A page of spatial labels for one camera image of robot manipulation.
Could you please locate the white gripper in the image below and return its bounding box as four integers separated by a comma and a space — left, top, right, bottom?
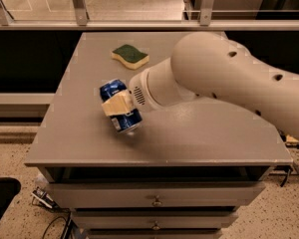
102, 69, 161, 117

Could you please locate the blue pepsi can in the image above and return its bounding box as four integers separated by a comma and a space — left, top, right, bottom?
100, 79, 143, 132

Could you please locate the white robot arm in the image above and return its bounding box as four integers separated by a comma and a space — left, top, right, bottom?
102, 32, 299, 140

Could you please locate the green yellow sponge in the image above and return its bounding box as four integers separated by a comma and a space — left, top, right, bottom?
112, 44, 150, 70

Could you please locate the grey drawer cabinet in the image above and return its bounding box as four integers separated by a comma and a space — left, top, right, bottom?
26, 32, 292, 239

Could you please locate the brass top drawer knob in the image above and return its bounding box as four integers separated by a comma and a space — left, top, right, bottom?
151, 196, 162, 207

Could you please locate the brass drawer knob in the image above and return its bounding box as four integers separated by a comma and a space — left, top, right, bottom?
151, 221, 160, 231
151, 196, 162, 207

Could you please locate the grey drawer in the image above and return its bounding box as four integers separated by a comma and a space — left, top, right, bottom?
72, 211, 237, 229
47, 182, 265, 208

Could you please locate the small device on floor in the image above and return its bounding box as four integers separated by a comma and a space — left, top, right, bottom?
32, 187, 56, 209

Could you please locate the top grey drawer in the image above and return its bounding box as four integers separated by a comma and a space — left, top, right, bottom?
47, 182, 265, 208

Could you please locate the black chair seat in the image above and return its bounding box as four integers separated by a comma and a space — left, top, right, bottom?
0, 177, 21, 219

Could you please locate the yellow metal stand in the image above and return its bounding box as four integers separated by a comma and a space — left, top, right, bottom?
285, 134, 299, 147

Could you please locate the black floor cable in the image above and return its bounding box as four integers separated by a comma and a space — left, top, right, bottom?
41, 212, 78, 239

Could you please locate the metal railing frame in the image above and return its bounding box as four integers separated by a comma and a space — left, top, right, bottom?
0, 0, 299, 31

